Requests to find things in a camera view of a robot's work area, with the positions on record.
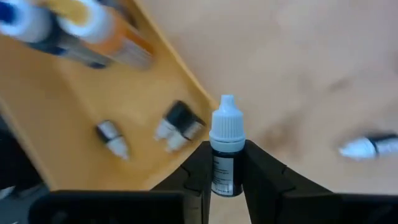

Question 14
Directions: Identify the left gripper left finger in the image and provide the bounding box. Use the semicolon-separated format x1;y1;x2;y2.
151;141;215;224

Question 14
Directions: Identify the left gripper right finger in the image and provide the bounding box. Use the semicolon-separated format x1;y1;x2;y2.
241;139;335;224

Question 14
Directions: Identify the small dark food coloring bottle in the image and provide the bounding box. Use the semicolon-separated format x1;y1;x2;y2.
166;107;206;153
338;133;398;161
154;100;193;141
208;94;246;197
95;119;131;161

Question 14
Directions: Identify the large orange food coloring bottle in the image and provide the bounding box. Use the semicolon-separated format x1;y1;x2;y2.
57;0;155;71

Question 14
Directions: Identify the large blue food coloring bottle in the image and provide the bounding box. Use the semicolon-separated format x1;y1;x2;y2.
0;0;108;69

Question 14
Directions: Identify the yellow plastic tray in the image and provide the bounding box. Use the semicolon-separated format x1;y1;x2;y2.
0;0;218;191

